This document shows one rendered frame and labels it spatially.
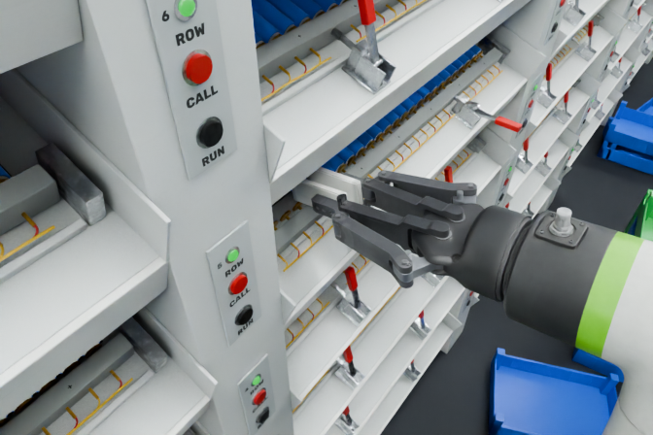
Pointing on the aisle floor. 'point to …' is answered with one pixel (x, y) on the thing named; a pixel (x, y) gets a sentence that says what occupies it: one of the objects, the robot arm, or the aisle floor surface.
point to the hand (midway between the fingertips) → (326, 190)
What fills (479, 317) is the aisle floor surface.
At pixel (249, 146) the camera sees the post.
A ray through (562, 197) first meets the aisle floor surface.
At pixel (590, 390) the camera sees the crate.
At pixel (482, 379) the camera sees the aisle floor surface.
